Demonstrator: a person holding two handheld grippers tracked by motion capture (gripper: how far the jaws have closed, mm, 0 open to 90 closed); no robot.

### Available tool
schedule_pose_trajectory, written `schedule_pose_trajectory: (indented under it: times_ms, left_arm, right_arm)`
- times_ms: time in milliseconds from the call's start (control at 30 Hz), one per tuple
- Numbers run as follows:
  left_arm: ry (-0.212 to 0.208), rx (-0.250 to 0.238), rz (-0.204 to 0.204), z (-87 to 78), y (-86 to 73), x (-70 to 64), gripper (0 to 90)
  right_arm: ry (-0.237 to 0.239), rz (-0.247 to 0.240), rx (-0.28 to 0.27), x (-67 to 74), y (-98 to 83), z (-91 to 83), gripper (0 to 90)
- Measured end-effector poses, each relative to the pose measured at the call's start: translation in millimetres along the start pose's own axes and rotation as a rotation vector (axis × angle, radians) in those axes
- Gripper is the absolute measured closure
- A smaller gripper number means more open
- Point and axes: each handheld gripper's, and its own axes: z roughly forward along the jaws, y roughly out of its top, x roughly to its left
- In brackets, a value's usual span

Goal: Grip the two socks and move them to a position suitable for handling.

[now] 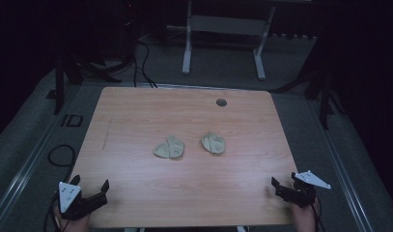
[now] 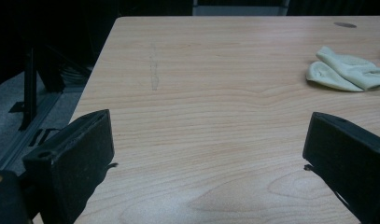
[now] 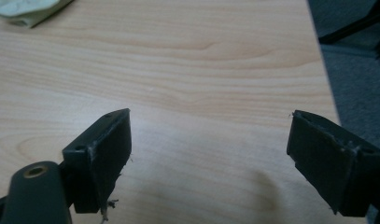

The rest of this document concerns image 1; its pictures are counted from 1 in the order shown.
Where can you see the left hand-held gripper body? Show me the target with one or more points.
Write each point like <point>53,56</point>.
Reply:
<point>69,196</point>

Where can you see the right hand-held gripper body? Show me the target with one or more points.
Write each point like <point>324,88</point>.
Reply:
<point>305,188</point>

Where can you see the beige sock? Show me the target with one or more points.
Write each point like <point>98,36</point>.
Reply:
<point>170,149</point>
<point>213,143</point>

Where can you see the person's right hand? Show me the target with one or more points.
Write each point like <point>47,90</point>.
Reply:
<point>305,217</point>

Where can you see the person's left hand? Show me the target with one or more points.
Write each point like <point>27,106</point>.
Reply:
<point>76,225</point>

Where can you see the black metal stand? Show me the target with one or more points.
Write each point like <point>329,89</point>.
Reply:
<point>324,96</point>
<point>59,87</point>

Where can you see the grey table grommet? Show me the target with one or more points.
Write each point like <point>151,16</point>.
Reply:
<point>221,102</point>

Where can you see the grey floor rail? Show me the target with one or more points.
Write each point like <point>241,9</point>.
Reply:
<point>26,174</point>
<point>342,167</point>

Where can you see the white desk frame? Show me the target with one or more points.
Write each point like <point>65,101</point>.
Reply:
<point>228,25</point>

